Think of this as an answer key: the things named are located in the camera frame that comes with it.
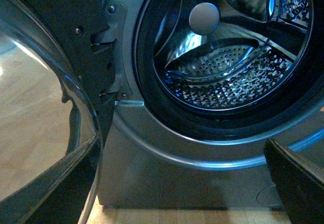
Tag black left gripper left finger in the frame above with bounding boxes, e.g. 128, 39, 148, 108
1, 136, 99, 223

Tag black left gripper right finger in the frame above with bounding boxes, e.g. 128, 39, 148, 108
264, 138, 323, 223

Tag washing machine glass door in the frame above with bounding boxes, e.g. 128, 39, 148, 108
1, 0, 115, 223

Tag grey front-load washing machine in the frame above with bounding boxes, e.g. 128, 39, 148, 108
98, 0, 323, 209

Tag steel washing machine drum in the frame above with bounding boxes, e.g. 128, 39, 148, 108
153, 0, 314, 111

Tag black rubber door gasket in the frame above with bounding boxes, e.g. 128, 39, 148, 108
133, 0, 323, 141

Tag grey door hinge bracket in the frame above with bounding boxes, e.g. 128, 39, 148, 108
100, 0, 144, 107

